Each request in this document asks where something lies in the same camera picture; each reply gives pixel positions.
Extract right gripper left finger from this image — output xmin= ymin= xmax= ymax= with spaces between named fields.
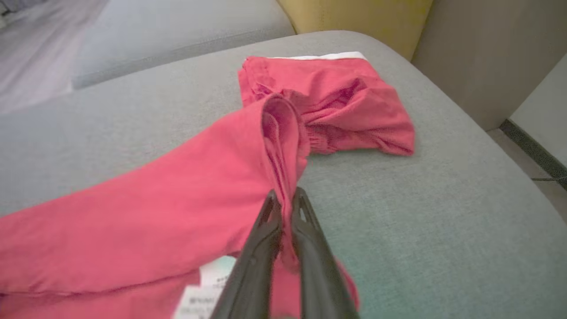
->
xmin=210 ymin=190 xmax=284 ymax=319

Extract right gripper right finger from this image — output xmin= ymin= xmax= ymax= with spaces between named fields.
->
xmin=290 ymin=186 xmax=359 ymax=319

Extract red basketball jersey black letters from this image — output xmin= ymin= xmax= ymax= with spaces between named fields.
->
xmin=0 ymin=95 xmax=360 ymax=319

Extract grey and yellow sofa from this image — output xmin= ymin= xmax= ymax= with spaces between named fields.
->
xmin=0 ymin=30 xmax=567 ymax=319

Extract large yellow sofa back cushion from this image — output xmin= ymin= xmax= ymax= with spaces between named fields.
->
xmin=277 ymin=0 xmax=435 ymax=61

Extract grey sofa seat cushion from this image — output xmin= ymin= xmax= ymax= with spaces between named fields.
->
xmin=71 ymin=0 xmax=296 ymax=89

